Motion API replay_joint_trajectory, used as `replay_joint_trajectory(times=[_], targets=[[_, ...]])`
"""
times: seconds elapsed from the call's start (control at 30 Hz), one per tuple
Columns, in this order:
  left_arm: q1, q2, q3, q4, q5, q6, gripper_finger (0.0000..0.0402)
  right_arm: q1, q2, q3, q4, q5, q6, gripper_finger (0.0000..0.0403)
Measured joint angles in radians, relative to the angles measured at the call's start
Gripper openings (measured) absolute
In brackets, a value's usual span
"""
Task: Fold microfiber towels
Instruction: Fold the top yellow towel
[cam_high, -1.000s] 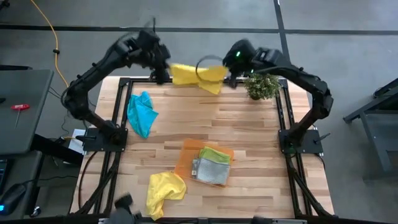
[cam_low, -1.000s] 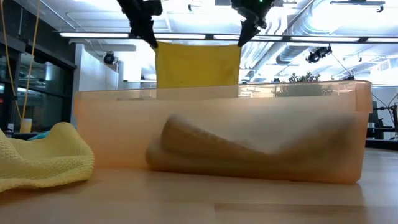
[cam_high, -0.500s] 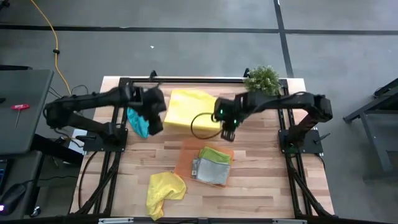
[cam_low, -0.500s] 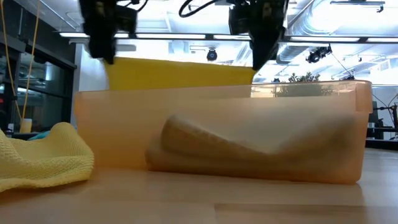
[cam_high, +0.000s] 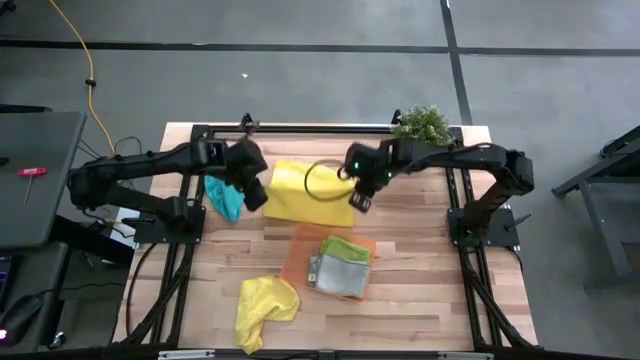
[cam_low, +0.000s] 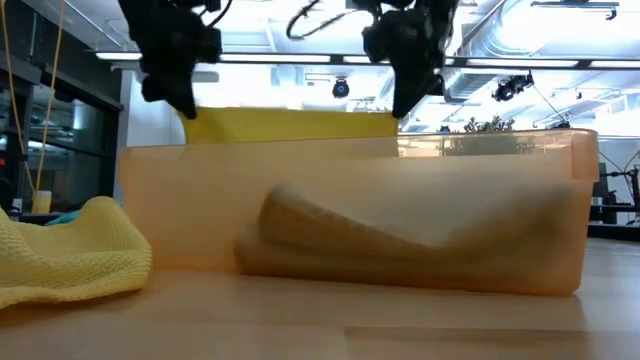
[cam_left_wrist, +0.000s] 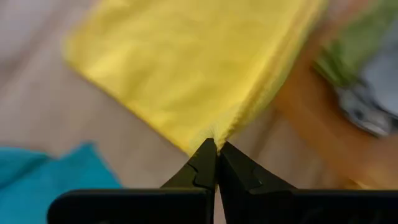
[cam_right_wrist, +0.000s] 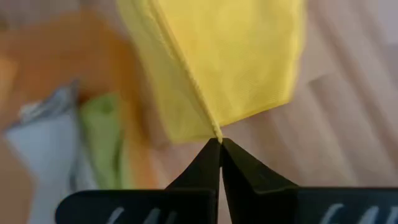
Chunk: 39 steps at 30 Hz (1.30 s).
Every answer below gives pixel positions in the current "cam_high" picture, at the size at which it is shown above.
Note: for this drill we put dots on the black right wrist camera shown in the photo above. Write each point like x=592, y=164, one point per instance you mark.
x=362, y=160

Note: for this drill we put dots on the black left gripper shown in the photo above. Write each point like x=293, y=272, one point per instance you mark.
x=255, y=195

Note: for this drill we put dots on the teal microfiber towel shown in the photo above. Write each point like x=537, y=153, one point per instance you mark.
x=225, y=200

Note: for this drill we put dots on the black computer mouse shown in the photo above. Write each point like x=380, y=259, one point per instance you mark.
x=20, y=315

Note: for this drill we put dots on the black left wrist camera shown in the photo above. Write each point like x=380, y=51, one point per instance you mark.
x=245, y=160

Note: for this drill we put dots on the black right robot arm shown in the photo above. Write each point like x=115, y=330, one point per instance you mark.
x=475, y=155

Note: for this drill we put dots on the crumpled yellow microfiber towel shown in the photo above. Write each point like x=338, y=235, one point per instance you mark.
x=265, y=305

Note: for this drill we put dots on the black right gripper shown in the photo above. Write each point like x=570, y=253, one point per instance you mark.
x=365, y=197

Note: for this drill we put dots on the grey waffle microfiber towel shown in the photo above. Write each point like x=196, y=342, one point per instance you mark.
x=342, y=275

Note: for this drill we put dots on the yellow microfiber towel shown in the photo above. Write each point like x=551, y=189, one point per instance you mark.
x=265, y=305
x=295, y=200

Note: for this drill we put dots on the black aluminium table frame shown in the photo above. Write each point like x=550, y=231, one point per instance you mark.
x=300, y=129

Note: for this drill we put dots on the green microfiber towel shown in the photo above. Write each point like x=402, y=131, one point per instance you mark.
x=347, y=249

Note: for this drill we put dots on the dark metal rack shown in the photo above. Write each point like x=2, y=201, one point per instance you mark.
x=615, y=215

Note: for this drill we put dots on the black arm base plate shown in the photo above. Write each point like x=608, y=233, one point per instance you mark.
x=150, y=232
x=505, y=235

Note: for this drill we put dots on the grey side desk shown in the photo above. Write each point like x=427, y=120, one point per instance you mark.
x=45, y=145

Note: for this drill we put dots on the potted green plant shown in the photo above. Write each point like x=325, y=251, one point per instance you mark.
x=422, y=125

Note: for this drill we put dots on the silver bracket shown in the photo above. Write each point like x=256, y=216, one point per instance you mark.
x=465, y=356
x=185, y=355

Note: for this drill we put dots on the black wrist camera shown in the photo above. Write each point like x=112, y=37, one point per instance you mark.
x=245, y=160
x=362, y=160

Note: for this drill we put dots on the orange translucent plastic bin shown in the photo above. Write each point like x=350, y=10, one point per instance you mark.
x=300, y=250

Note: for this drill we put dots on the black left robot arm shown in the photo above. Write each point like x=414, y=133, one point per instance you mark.
x=140, y=160

